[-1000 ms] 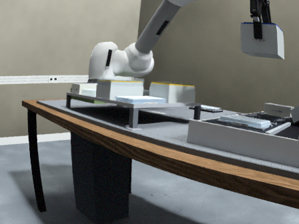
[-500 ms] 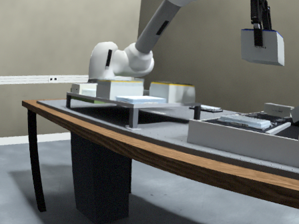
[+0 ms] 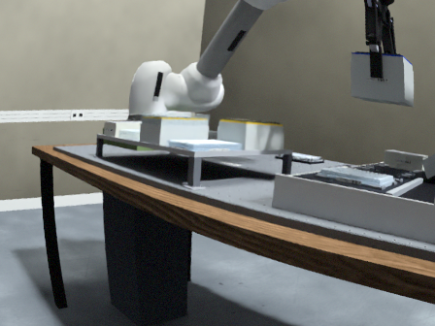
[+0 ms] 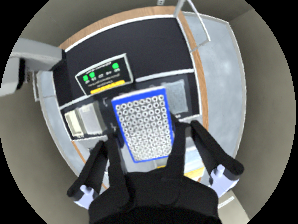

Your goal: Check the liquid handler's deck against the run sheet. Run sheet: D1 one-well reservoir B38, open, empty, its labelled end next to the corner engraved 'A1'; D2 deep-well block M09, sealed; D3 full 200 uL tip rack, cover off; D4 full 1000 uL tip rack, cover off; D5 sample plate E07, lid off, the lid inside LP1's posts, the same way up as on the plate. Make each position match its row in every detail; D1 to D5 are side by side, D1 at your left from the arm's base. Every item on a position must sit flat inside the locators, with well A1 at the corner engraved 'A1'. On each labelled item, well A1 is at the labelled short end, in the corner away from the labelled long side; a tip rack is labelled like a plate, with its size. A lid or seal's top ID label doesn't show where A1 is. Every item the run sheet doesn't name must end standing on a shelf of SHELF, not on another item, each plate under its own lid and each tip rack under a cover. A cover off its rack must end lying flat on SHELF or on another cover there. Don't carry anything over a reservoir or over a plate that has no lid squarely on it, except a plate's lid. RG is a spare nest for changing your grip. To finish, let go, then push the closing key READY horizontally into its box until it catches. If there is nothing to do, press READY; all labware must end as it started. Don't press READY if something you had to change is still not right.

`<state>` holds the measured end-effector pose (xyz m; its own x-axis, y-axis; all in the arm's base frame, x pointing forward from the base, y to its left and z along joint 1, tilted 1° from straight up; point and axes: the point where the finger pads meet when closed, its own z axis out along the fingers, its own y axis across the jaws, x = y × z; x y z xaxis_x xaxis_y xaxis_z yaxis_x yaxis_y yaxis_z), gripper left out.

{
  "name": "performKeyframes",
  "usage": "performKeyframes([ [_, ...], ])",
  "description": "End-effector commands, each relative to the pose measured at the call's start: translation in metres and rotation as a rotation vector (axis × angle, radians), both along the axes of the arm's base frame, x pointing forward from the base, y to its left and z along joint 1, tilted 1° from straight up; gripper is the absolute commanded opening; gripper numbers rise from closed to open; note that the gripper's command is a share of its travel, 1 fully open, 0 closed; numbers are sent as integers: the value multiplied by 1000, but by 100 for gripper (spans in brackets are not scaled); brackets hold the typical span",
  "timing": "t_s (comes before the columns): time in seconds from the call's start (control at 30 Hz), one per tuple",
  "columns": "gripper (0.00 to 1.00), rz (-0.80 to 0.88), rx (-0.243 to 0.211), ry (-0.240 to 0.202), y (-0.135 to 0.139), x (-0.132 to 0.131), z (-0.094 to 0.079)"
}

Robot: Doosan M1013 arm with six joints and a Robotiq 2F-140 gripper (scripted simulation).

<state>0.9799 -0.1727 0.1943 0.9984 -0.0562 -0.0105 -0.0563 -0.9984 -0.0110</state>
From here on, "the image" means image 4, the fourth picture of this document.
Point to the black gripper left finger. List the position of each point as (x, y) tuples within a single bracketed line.
[(88, 185)]

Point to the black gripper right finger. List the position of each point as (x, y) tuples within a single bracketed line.
[(225, 170)]

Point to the white rectangular reservoir tray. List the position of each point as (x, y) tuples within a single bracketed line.
[(75, 123)]

